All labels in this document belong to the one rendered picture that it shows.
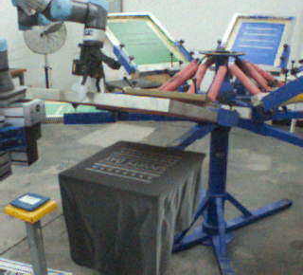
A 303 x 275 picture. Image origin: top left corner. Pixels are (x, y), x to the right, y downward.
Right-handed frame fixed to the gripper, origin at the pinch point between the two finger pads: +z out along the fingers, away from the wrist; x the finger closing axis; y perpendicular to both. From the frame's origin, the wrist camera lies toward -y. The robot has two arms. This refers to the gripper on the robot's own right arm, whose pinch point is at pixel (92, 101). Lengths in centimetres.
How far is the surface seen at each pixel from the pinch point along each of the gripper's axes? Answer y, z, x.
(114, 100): -9.9, -1.0, 1.9
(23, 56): 380, -66, -340
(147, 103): -21.9, -1.1, 1.9
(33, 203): 9.0, 34.8, 14.8
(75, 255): 17, 65, -23
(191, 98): -14, -7, -54
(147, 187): -15.6, 28.0, -17.3
